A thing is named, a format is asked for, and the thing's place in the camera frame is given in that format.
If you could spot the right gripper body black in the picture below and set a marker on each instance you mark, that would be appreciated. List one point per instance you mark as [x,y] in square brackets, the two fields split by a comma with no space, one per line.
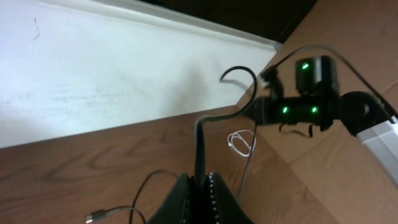
[303,109]

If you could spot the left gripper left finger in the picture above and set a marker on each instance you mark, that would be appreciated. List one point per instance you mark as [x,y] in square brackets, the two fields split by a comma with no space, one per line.
[177,206]

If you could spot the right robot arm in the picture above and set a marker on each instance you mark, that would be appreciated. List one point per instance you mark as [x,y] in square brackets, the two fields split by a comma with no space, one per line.
[365,116]

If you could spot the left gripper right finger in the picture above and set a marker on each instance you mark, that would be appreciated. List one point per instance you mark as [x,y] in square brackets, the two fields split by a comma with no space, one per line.
[224,207]

